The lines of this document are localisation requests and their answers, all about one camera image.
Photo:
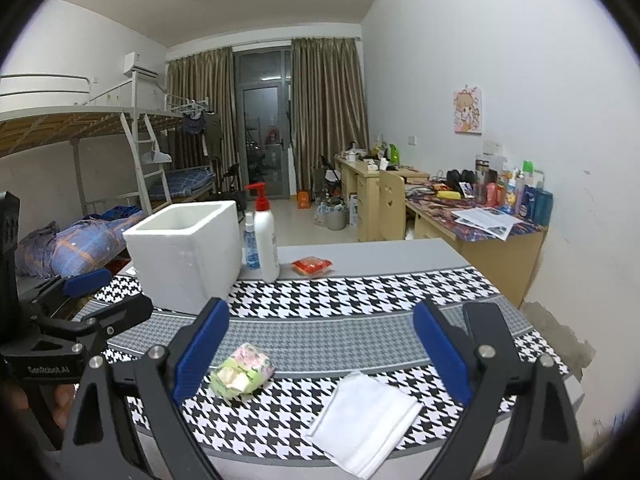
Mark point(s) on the floral tissue packet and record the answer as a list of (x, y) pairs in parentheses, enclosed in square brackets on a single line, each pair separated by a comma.
[(240, 372)]

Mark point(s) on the yellow packet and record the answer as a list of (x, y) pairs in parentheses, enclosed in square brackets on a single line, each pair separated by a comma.
[(447, 195)]

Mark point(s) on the black headphones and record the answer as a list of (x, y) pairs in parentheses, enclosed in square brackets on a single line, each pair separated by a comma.
[(460, 177)]

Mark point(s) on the glass balcony door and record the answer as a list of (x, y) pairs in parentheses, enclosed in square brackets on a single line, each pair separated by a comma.
[(262, 125)]

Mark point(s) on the white bag on ladder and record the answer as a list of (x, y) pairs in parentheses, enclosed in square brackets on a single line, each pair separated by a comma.
[(156, 156)]

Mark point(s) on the blue plaid quilt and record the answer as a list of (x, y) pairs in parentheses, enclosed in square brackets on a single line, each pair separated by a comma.
[(85, 247)]

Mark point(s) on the red snack packet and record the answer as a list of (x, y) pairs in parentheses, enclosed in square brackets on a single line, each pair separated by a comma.
[(312, 266)]

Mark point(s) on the orange bag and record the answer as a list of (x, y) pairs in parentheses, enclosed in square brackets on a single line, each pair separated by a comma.
[(302, 200)]

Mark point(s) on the white cloth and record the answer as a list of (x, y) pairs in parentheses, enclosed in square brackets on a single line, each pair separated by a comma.
[(365, 420)]

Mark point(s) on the wooden chair with smiley face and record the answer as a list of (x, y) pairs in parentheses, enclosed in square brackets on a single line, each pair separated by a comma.
[(391, 205)]

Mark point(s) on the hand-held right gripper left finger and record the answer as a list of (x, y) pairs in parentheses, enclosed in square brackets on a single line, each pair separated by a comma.
[(200, 345)]

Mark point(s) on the printed paper sheets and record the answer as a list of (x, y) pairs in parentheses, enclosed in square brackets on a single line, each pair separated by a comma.
[(487, 220)]

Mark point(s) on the houndstooth tablecloth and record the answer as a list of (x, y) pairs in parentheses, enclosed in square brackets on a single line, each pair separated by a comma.
[(325, 330)]

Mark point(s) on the grey metal bunk bed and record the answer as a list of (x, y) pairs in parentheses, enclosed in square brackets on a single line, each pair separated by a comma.
[(185, 182), (50, 125)]

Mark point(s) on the black folding chair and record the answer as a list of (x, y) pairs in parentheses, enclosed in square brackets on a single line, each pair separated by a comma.
[(232, 180)]

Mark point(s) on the dark thermos bottle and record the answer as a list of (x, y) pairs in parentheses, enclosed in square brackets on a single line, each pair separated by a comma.
[(481, 180)]

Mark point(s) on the green bag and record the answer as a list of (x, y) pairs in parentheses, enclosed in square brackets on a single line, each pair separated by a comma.
[(393, 154)]

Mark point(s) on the wooden desk with printed cover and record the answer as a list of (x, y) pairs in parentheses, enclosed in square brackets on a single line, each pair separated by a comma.
[(500, 260)]

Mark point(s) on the hanging blue garment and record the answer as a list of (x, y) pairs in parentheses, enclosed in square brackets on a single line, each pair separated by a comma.
[(192, 122)]

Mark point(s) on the person's left hand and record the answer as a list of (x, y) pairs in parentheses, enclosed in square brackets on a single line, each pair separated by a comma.
[(62, 402)]

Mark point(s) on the cartoon wall poster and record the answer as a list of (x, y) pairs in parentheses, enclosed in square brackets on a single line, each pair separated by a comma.
[(468, 110)]

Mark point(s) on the brown curtain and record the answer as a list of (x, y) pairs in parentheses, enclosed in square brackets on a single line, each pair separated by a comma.
[(200, 90), (327, 110)]

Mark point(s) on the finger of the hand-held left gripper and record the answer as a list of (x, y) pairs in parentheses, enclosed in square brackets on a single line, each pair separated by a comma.
[(87, 281), (130, 312)]

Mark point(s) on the grey bucket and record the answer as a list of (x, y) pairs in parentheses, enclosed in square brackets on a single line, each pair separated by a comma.
[(336, 219)]

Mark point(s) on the white bottle with red pump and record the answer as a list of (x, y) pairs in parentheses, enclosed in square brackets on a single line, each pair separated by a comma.
[(265, 245)]

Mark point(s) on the small blue spray bottle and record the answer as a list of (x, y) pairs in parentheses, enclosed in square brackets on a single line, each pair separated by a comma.
[(251, 250)]

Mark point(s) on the white foam box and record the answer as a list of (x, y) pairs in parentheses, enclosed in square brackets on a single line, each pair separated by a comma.
[(180, 260)]

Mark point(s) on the white and blue carton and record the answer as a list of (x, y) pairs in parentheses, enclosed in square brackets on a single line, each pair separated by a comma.
[(353, 210)]

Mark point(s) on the white air conditioner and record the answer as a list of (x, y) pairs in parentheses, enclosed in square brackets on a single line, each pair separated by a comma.
[(140, 64)]

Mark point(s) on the light wooden desk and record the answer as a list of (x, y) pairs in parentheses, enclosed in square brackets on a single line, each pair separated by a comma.
[(367, 200)]

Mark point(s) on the hanging dark jacket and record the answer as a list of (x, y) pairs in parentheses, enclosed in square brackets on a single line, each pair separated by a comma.
[(212, 135)]

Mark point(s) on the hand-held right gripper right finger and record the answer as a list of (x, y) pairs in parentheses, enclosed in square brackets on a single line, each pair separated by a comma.
[(440, 350)]

